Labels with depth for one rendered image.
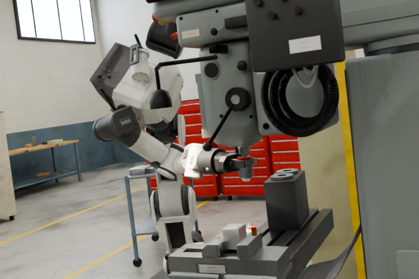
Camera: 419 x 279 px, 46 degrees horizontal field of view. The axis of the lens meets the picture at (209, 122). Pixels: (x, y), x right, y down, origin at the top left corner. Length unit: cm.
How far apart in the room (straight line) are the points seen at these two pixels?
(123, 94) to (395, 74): 104
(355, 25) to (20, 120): 1000
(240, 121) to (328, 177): 190
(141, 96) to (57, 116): 993
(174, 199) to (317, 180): 134
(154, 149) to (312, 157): 159
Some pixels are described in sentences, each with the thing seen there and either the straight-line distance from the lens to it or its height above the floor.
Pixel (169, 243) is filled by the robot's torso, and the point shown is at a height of 81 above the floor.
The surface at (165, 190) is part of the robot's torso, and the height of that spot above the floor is 107.
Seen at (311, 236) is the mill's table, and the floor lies 93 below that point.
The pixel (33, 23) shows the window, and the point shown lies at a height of 351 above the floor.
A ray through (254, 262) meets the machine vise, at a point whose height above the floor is 100.
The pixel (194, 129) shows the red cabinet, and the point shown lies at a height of 104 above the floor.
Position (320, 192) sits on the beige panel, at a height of 76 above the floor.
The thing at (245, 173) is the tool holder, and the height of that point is 122.
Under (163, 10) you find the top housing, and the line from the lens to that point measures 153.
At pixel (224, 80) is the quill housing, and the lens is 146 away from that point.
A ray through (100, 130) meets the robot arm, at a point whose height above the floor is 139.
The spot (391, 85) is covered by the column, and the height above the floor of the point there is 145.
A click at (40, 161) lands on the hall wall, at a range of 1131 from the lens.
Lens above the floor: 147
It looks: 3 degrees down
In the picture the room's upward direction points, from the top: 7 degrees counter-clockwise
